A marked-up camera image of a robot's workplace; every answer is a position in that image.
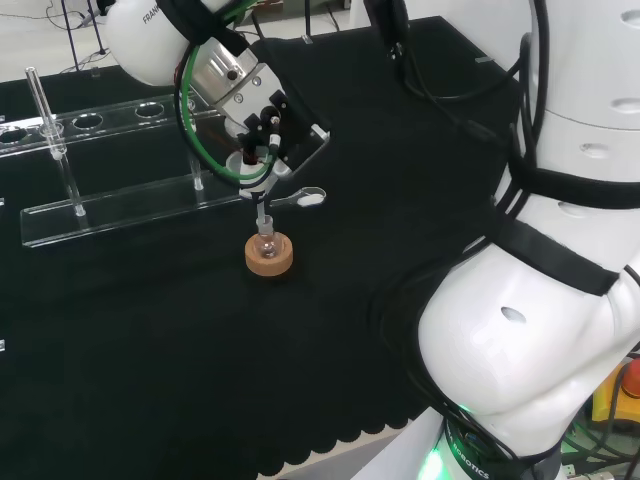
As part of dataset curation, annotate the yellow stop button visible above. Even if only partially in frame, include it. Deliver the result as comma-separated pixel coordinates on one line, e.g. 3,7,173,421
592,359,640,426

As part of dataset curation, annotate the translucent plastic funnel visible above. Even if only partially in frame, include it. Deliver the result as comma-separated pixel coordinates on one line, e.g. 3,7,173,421
224,152,281,235

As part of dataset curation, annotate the clear acrylic funnel stand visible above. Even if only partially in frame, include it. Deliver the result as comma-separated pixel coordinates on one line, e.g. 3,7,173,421
0,66,251,249

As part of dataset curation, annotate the glass round-bottom flask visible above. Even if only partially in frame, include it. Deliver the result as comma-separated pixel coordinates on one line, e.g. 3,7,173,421
253,215,280,261

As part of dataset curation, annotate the black cloth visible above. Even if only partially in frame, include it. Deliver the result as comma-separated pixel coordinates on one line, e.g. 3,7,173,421
0,16,531,479

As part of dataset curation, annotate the cork ring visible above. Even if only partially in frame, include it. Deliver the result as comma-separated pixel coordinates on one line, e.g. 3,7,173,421
244,234,295,278

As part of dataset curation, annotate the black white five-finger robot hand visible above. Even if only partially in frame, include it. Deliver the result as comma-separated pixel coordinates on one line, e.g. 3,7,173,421
219,67,332,201

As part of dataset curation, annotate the black tripod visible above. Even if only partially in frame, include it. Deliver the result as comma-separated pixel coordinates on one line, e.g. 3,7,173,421
47,0,109,71

